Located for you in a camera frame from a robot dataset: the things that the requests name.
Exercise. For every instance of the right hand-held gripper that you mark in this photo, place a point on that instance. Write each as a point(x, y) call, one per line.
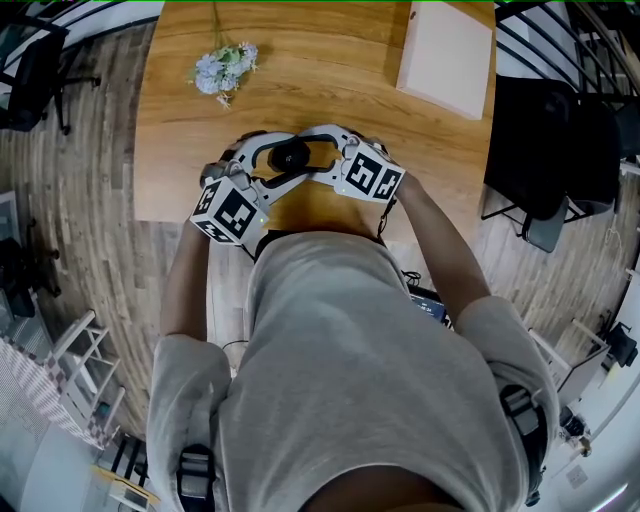
point(367, 172)

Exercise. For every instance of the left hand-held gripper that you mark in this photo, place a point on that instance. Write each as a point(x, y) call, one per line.
point(230, 212)

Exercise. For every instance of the black zippered pouch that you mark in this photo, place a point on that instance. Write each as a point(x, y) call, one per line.
point(290, 155)

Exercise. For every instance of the person's left forearm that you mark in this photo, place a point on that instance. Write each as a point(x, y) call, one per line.
point(182, 285)

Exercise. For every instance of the person's right forearm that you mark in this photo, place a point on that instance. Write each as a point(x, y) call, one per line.
point(445, 250)

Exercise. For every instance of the pale blue flower bouquet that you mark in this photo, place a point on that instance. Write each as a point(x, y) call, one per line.
point(222, 70)

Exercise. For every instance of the white flat box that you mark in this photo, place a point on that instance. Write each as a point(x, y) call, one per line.
point(445, 55)

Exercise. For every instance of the person's white t-shirt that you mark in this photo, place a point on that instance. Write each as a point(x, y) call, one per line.
point(350, 360)

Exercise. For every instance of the black chair grey seat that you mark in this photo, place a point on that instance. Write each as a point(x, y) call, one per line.
point(545, 150)

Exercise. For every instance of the white metal rack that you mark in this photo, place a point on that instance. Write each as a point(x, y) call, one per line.
point(75, 335)

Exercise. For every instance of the black office chair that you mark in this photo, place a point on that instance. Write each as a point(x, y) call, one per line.
point(30, 75)

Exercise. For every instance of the black floor stand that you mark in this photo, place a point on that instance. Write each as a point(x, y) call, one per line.
point(15, 280)

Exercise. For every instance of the small teal object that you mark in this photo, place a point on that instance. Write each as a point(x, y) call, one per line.
point(104, 410)

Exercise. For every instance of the black railing wooden handrail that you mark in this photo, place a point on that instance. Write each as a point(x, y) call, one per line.
point(615, 50)

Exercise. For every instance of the black slatted rack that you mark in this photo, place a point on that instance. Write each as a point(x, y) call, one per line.
point(127, 460)

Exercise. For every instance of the pink white checkered cloth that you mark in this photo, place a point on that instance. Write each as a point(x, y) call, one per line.
point(35, 395)

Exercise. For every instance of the black device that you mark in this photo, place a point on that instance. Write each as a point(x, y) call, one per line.
point(622, 347)

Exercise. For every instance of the wooden tray white device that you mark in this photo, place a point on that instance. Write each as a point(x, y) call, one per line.
point(132, 500)

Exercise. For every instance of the white table frame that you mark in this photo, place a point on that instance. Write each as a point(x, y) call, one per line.
point(585, 370)

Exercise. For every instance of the white wall socket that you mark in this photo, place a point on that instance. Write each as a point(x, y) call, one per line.
point(577, 477)

